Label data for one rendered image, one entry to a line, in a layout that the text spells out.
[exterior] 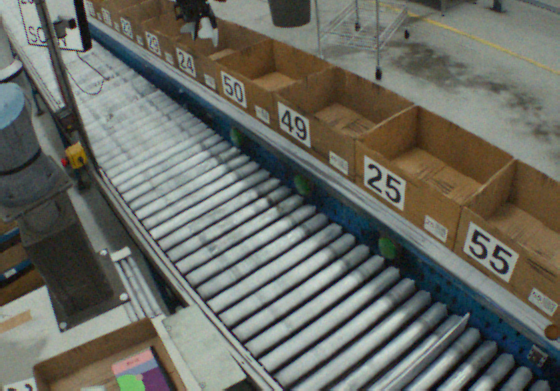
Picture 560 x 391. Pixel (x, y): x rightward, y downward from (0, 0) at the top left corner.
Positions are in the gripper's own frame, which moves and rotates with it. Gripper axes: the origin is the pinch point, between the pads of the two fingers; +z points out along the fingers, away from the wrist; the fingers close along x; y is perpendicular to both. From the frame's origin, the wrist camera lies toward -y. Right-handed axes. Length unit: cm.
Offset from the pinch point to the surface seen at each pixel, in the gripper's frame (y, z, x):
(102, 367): 72, 62, 30
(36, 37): 30, 1, -92
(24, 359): 92, 63, 10
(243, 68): -39, 33, -37
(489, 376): 2, 62, 107
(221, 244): 17, 59, 16
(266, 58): -51, 32, -36
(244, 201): -2, 59, 5
